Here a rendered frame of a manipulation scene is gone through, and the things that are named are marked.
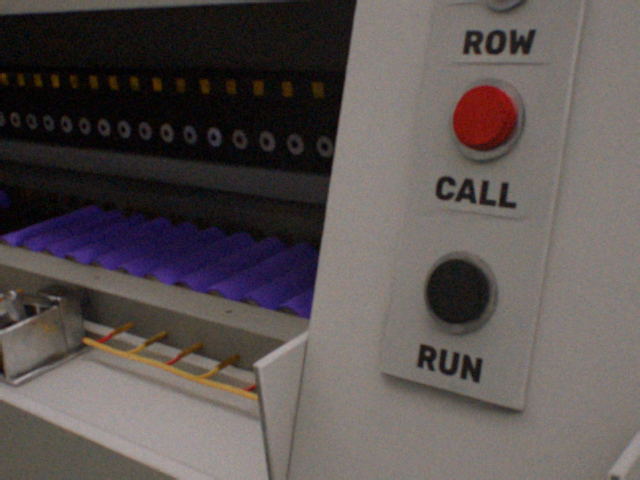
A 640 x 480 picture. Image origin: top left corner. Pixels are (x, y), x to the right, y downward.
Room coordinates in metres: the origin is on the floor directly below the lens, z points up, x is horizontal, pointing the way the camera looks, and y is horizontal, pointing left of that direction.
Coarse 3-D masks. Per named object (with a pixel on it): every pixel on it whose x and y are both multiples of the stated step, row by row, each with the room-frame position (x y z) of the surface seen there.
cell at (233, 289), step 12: (288, 252) 0.40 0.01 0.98; (300, 252) 0.40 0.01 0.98; (312, 252) 0.40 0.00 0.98; (264, 264) 0.39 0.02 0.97; (276, 264) 0.39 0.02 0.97; (288, 264) 0.39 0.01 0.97; (300, 264) 0.40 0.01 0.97; (240, 276) 0.37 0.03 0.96; (252, 276) 0.38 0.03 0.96; (264, 276) 0.38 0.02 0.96; (276, 276) 0.38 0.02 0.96; (216, 288) 0.36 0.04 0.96; (228, 288) 0.36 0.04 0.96; (240, 288) 0.37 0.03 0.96; (252, 288) 0.37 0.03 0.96
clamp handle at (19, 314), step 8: (8, 296) 0.34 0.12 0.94; (16, 296) 0.34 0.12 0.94; (8, 304) 0.34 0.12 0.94; (16, 304) 0.34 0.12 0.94; (8, 312) 0.35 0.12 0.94; (16, 312) 0.34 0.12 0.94; (24, 312) 0.35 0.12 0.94; (0, 320) 0.34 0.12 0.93; (8, 320) 0.34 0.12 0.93; (16, 320) 0.35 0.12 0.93; (0, 328) 0.34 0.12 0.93
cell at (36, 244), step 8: (96, 216) 0.49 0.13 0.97; (104, 216) 0.49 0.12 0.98; (112, 216) 0.49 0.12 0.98; (120, 216) 0.49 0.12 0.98; (72, 224) 0.47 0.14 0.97; (80, 224) 0.47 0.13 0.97; (88, 224) 0.48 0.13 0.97; (96, 224) 0.48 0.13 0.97; (104, 224) 0.48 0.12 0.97; (56, 232) 0.46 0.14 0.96; (64, 232) 0.47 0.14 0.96; (72, 232) 0.47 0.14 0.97; (80, 232) 0.47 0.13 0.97; (32, 240) 0.45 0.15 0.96; (40, 240) 0.45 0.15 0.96; (48, 240) 0.46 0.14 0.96; (56, 240) 0.46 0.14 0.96; (24, 248) 0.45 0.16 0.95; (32, 248) 0.45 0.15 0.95; (40, 248) 0.45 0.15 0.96
